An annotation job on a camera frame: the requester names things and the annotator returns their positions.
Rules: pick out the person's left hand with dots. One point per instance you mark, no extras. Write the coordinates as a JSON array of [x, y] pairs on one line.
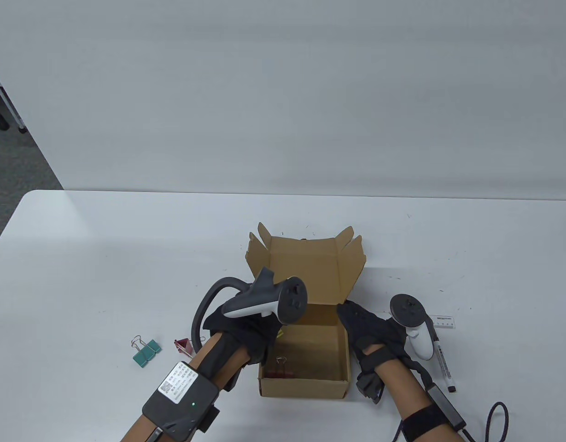
[[250, 336]]

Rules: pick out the person's right hand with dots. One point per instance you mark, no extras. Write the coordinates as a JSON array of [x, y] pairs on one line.
[[370, 327]]

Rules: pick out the pink binder clip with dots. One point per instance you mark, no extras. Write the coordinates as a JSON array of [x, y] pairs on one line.
[[280, 372], [185, 347]]

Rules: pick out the clear plastic ruler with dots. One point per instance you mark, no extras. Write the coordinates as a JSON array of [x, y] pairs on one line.
[[444, 321]]

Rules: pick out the black capped white marker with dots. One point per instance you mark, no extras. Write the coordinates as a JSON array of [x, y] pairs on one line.
[[443, 361]]

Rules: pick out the brown cardboard mailer box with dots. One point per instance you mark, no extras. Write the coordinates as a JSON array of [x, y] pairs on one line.
[[306, 271]]

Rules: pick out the green binder clip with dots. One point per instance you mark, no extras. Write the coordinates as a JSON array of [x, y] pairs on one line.
[[145, 354]]

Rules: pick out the person's left forearm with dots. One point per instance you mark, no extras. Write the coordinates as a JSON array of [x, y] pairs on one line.
[[218, 359]]

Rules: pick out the person's right forearm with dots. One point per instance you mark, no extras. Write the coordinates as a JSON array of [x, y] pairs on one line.
[[398, 382]]

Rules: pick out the grey white controller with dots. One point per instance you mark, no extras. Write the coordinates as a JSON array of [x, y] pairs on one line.
[[408, 309], [292, 299]]

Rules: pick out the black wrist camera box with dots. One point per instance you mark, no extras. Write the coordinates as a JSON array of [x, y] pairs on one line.
[[444, 407], [181, 400]]

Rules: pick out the white metal cart frame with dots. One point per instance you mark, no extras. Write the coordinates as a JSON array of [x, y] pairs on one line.
[[9, 103]]

